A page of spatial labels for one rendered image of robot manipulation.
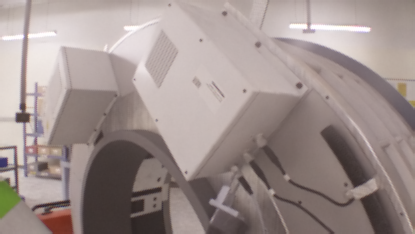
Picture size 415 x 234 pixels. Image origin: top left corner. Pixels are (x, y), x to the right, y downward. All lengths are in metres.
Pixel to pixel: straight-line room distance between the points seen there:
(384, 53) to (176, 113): 6.37
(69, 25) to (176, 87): 7.03
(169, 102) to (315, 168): 0.25
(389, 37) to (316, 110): 6.42
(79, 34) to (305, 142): 6.93
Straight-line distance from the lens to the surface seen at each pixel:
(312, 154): 0.44
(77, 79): 0.88
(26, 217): 0.53
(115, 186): 1.15
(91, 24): 7.11
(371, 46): 6.60
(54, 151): 6.65
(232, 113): 0.36
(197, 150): 0.41
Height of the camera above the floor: 1.63
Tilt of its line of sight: 2 degrees down
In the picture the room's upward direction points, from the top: 1 degrees clockwise
